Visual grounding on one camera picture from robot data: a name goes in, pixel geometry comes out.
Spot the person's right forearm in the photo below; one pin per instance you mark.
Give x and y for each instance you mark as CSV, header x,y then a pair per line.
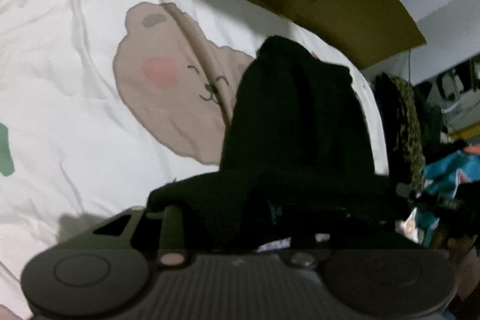
x,y
467,267

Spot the white bear printed blanket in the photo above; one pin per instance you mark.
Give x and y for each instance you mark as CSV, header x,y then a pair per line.
x,y
75,80

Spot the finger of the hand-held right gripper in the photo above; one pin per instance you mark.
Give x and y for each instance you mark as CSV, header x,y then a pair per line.
x,y
431,202

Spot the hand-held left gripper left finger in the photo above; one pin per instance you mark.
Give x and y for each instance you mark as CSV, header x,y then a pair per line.
x,y
172,230

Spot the black cloth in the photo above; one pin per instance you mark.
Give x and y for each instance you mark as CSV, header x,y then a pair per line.
x,y
435,117

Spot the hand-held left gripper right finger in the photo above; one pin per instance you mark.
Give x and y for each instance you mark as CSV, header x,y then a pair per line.
x,y
303,253

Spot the black garment with floral lining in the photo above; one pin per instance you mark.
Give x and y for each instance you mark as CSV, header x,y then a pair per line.
x,y
300,117

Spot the teal printed bag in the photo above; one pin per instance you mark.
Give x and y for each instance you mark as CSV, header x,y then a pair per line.
x,y
442,170

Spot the leopard print garment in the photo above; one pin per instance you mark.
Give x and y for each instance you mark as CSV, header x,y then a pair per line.
x,y
408,125

